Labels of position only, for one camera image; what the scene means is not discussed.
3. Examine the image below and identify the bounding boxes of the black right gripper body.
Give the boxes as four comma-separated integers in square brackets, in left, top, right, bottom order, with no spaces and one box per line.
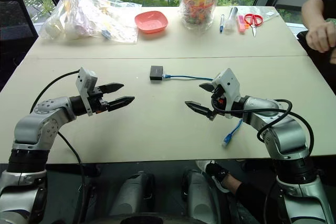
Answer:
[209,84,227,118]

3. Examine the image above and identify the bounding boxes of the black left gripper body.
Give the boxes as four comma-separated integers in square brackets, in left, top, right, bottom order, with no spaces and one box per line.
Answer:
[88,86,109,114]

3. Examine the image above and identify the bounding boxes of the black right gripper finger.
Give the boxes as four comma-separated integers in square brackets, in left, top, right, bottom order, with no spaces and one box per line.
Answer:
[184,100,218,122]
[198,82,217,93]

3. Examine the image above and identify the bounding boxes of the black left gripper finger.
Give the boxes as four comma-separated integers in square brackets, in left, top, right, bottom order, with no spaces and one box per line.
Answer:
[98,82,124,95]
[106,96,135,112]

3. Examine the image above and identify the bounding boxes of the small black box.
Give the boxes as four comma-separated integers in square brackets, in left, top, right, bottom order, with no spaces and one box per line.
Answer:
[149,65,165,82]

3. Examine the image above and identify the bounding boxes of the person's right hand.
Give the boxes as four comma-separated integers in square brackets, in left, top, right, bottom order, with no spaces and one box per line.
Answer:
[305,20,336,54]

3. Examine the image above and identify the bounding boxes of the black and white sneaker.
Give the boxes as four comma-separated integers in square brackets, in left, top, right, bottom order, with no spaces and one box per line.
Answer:
[195,159,232,194]

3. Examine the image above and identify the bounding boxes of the clear plastic tube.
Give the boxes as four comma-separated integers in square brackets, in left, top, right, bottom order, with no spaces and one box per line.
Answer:
[224,6,239,34]

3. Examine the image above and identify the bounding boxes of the pink highlighter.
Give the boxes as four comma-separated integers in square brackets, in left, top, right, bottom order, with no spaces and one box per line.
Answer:
[237,15,246,34]

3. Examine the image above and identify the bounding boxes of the pink plastic bowl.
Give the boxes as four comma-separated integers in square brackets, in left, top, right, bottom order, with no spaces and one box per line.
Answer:
[134,10,169,35]

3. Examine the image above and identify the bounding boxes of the clear plastic bag of items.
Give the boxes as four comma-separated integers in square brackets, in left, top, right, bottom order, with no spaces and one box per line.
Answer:
[39,0,143,45]

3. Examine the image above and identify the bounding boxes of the clear bag of colourful candies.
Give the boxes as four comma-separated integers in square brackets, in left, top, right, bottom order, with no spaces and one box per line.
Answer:
[178,0,224,35]

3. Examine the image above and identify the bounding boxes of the grey rounded robot leg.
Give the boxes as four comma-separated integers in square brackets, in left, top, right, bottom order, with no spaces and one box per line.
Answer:
[108,170,156,221]
[182,168,220,224]

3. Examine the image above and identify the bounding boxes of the flat clear plastic bag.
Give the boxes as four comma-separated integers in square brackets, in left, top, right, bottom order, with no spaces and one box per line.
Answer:
[235,5,280,23]

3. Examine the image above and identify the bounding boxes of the person's leg in black trousers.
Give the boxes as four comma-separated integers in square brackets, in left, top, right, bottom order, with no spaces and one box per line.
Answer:
[225,173,268,224]

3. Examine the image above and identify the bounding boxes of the black mesh office chair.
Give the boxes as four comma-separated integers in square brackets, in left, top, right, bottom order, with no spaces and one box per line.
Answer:
[0,0,39,92]

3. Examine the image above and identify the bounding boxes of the person's black trousers lap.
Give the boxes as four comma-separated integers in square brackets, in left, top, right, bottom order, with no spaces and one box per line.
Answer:
[296,30,336,95]

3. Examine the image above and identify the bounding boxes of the person's black shirt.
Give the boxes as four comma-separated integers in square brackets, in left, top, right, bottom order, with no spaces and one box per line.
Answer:
[316,0,336,20]

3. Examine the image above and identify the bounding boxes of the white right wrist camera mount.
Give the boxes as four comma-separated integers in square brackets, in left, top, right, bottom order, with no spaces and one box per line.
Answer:
[212,68,241,119]

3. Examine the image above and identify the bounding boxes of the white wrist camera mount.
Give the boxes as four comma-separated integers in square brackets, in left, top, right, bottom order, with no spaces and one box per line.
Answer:
[212,68,241,119]
[75,67,98,116]

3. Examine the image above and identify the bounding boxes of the blue network cable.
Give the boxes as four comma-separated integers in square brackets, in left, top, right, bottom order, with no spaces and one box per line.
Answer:
[162,73,244,148]

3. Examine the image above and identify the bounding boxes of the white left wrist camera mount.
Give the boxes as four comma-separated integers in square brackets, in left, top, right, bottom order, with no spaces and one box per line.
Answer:
[75,67,98,116]

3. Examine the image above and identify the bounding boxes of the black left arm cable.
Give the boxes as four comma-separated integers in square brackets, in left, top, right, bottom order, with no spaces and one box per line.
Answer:
[29,69,87,224]

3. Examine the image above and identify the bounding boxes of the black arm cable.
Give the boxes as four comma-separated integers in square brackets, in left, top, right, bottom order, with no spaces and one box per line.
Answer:
[211,91,315,161]
[29,69,87,224]

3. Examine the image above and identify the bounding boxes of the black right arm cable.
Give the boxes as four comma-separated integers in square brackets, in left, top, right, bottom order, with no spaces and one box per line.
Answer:
[211,91,315,161]

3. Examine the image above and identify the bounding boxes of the red handled scissors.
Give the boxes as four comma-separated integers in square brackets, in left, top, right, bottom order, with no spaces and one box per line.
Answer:
[244,13,264,38]

